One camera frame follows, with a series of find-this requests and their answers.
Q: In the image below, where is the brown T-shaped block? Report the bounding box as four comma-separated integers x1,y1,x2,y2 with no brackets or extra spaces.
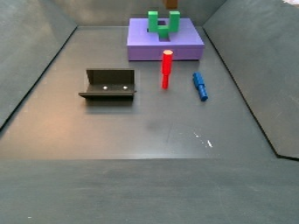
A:
163,0,178,10

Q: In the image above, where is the black angle fixture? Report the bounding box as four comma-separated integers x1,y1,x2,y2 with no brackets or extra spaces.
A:
79,68,136,101

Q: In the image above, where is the blue stepped peg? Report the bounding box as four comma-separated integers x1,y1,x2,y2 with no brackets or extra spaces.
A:
192,72,208,102

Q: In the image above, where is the red stepped peg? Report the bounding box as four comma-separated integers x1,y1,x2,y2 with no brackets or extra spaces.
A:
162,50,174,89

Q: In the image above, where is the purple base block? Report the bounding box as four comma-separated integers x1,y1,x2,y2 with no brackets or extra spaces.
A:
126,18,204,61

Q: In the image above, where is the green U-shaped block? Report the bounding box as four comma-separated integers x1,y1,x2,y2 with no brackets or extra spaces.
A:
147,11,180,39

